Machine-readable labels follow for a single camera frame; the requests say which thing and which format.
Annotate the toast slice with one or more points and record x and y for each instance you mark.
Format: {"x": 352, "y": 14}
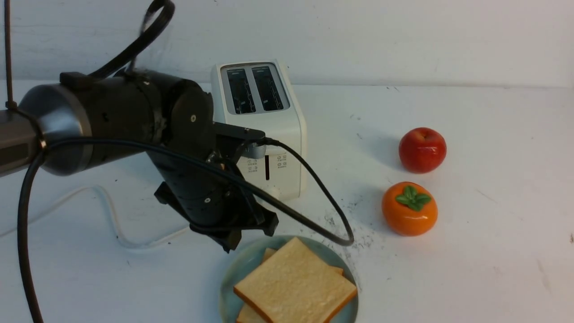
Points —
{"x": 288, "y": 279}
{"x": 293, "y": 285}

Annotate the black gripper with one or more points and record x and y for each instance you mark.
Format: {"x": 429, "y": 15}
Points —
{"x": 213, "y": 206}

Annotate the orange persimmon with green leaf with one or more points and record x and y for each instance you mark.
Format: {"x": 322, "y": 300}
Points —
{"x": 409, "y": 209}

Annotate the white two-slot toaster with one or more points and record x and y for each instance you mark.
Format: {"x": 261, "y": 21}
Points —
{"x": 258, "y": 95}

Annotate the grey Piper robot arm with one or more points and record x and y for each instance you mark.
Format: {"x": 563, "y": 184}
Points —
{"x": 152, "y": 108}

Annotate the red apple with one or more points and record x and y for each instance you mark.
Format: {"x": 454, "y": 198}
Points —
{"x": 422, "y": 150}

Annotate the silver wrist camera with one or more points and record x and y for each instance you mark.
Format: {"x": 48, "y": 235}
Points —
{"x": 254, "y": 151}

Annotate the light blue round plate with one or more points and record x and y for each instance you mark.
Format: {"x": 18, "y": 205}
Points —
{"x": 251, "y": 256}

